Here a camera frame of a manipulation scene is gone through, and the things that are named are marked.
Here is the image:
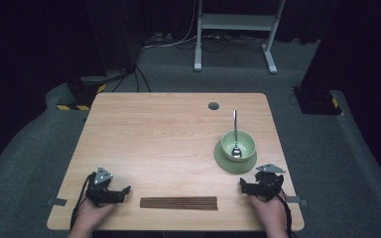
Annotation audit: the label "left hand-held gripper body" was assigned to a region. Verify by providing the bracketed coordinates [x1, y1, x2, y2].
[85, 166, 124, 207]

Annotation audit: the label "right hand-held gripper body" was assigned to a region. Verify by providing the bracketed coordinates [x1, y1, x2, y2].
[254, 164, 286, 201]

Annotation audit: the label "green ceramic bowl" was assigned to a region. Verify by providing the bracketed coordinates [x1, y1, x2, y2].
[220, 129, 257, 163]

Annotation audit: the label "row of brown chopsticks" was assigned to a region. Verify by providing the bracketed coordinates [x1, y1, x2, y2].
[139, 195, 219, 211]

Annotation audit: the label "person's left hand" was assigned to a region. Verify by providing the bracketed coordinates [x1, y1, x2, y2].
[72, 197, 117, 232]

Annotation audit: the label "person's right hand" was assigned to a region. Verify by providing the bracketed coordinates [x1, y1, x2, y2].
[247, 194, 290, 232]

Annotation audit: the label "green ceramic plate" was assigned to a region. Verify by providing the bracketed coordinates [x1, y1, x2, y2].
[213, 140, 258, 176]

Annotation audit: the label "grey tape strip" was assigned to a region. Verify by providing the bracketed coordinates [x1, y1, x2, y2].
[47, 197, 68, 207]
[286, 195, 310, 207]

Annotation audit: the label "metal spoon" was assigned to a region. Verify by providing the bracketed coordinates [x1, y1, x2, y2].
[230, 109, 243, 159]

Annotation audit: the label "black base with hazard tape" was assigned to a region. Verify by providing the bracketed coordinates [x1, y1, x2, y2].
[292, 85, 342, 116]
[56, 74, 107, 112]

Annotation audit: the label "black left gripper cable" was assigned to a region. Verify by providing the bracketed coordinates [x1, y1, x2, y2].
[69, 172, 96, 231]

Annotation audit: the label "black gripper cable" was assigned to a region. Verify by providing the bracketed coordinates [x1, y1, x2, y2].
[277, 190, 295, 238]
[69, 172, 96, 231]

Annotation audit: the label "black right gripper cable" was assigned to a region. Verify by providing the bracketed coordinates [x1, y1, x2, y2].
[277, 190, 295, 238]

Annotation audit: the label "black cable pair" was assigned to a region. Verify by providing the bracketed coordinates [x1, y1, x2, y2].
[112, 63, 153, 94]

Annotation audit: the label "black floor cables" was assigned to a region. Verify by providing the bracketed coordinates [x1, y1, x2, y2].
[173, 32, 267, 54]

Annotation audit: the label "white cable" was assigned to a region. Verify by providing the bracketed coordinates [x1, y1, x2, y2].
[141, 0, 200, 50]

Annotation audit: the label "white metal stand frame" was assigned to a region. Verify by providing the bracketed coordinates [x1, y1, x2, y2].
[193, 0, 288, 75]

